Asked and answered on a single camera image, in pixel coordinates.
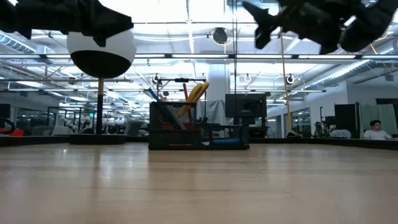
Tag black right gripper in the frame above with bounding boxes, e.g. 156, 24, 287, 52
242, 0, 362, 55

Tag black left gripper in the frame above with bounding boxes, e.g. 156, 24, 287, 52
0, 0, 134, 49

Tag blue pencil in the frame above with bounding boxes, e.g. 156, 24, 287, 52
147, 88, 184, 130

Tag yellow-handled scissors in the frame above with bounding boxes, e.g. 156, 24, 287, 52
177, 81, 210, 118

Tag red pencil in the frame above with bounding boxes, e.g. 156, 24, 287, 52
182, 83, 193, 130

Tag black mesh desk organizer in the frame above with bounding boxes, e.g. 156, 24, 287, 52
148, 101, 250, 151

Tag white globe table lamp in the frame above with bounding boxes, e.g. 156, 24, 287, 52
66, 27, 137, 146

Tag round black ceiling fixture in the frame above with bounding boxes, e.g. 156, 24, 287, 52
212, 27, 229, 45

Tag black monitor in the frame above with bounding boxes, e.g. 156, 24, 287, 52
225, 93, 267, 125

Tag black background stand bar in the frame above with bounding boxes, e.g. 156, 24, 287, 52
152, 73, 208, 103

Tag black partition panel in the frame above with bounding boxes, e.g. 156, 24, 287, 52
334, 103, 360, 139

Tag red and black cart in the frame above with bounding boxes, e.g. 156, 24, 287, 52
0, 116, 25, 138

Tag pale green curtain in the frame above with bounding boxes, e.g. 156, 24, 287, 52
359, 104, 398, 139

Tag person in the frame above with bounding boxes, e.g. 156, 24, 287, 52
363, 119, 392, 141

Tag black aluminium table frame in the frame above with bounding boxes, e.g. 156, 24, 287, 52
0, 135, 398, 151

